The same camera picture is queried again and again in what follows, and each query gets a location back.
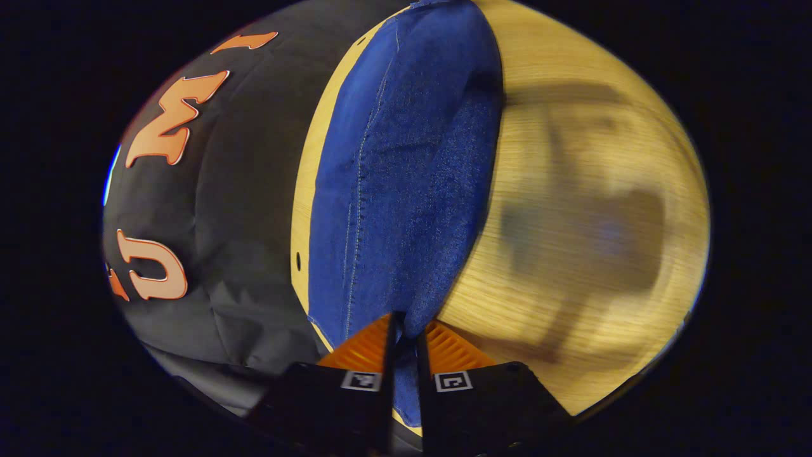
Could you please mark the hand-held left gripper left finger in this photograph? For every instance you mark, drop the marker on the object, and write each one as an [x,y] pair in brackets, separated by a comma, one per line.
[330,400]

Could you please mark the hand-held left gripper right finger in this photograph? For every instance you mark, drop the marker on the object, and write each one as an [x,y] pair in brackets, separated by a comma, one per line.
[482,406]

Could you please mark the blue jeans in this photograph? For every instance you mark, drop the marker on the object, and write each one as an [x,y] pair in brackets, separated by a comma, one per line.
[406,190]

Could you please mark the black backdrop cloth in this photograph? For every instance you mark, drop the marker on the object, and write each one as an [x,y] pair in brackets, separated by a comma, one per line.
[247,190]

